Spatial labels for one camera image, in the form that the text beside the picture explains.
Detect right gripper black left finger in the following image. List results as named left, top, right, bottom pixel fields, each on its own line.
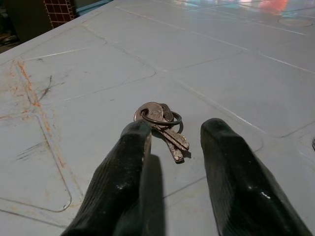
left=60, top=119, right=152, bottom=236

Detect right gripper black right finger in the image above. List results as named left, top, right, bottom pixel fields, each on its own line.
left=200, top=118, right=313, bottom=236

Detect silver keys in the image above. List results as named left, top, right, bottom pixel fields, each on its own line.
left=134, top=101, right=190, bottom=163

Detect light blue plastic table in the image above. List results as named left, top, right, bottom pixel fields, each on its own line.
left=0, top=0, right=315, bottom=236

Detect red brick tiled pillar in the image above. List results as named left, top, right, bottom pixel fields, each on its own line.
left=43, top=0, right=77, bottom=30

